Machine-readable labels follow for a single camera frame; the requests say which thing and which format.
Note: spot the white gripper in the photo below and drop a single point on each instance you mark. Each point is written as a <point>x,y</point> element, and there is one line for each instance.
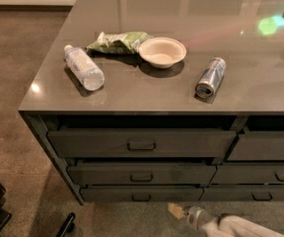
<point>194,215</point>

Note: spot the grey drawer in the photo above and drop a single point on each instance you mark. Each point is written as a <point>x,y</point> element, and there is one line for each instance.
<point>141,173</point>
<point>141,142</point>
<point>141,193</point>
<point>258,145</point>
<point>244,193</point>
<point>249,175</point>

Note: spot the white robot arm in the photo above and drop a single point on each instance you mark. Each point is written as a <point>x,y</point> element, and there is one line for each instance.
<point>224,225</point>

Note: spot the grey drawer cabinet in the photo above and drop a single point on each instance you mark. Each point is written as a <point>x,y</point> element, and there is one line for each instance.
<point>247,34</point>

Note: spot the black caster wheel leg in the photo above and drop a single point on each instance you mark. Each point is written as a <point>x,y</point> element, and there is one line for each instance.
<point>67,226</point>

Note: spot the silver blue soda can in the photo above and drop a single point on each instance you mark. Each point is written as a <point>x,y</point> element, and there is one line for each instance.
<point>211,78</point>

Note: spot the clear plastic water bottle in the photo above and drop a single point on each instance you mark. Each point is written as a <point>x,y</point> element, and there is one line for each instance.
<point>84,68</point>

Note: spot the white paper bowl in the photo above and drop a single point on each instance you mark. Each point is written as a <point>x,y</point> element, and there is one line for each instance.
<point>162,52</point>

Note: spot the green chip bag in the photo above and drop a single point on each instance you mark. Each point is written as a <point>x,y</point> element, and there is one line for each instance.
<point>125,43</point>

